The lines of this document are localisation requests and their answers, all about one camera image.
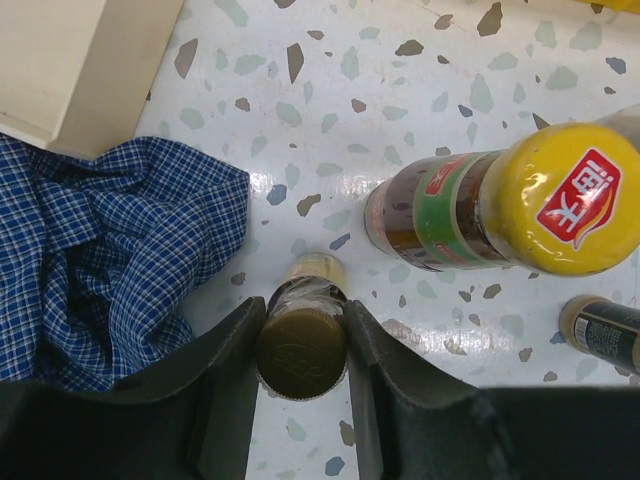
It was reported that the yellow-label bottle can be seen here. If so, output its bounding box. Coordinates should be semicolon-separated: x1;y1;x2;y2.
254;253;348;401

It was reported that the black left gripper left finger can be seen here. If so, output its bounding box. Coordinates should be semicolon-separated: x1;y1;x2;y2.
1;297;266;479

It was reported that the green-label sauce bottle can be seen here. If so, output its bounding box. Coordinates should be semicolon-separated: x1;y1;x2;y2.
364;123;639;277

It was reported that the blue checkered cloth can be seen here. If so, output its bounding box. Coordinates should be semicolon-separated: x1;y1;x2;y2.
1;136;250;392

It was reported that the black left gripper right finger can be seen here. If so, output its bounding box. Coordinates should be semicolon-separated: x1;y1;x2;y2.
346;301;639;479

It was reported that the yellow plastic bin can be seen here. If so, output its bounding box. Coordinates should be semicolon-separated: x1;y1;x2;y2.
592;0;640;14

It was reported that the cream divided organizer tray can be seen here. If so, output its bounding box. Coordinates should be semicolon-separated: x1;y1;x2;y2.
1;0;182;160

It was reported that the dark spice jar, black lid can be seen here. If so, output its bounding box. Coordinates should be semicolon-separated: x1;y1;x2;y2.
558;295;639;375

